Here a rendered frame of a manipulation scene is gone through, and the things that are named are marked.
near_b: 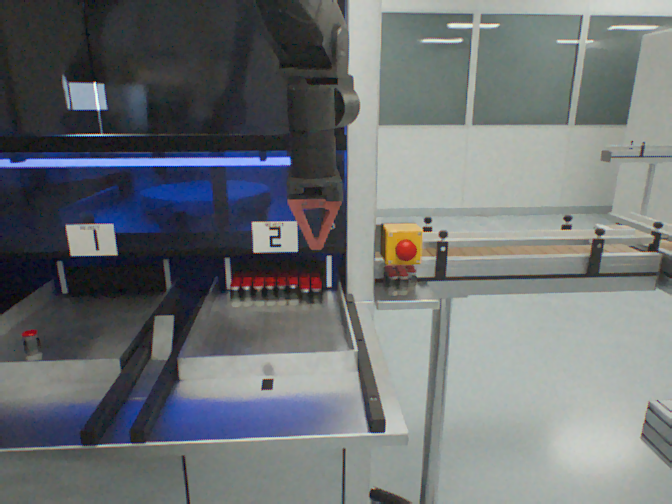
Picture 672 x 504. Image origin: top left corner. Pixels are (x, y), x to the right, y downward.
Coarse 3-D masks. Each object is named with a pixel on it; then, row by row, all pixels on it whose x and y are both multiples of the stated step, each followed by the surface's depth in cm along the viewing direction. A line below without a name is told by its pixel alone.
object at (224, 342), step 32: (224, 320) 87; (256, 320) 87; (288, 320) 87; (320, 320) 87; (192, 352) 75; (224, 352) 75; (256, 352) 75; (288, 352) 69; (320, 352) 69; (352, 352) 69
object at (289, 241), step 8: (256, 224) 89; (264, 224) 89; (272, 224) 89; (280, 224) 89; (288, 224) 89; (296, 224) 90; (256, 232) 89; (264, 232) 90; (272, 232) 90; (288, 232) 90; (296, 232) 90; (256, 240) 90; (264, 240) 90; (280, 240) 90; (288, 240) 90; (296, 240) 90; (256, 248) 90; (264, 248) 91; (272, 248) 91; (280, 248) 91; (288, 248) 91; (296, 248) 91
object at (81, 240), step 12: (72, 228) 87; (84, 228) 87; (96, 228) 87; (108, 228) 87; (72, 240) 88; (84, 240) 88; (108, 240) 88; (72, 252) 88; (84, 252) 88; (96, 252) 89; (108, 252) 89
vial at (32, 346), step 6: (36, 336) 72; (24, 342) 72; (30, 342) 72; (36, 342) 72; (24, 348) 72; (30, 348) 72; (36, 348) 72; (30, 354) 72; (36, 354) 72; (42, 354) 74
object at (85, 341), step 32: (0, 320) 81; (32, 320) 87; (64, 320) 87; (96, 320) 87; (128, 320) 87; (0, 352) 75; (64, 352) 75; (96, 352) 75; (128, 352) 71; (0, 384) 67
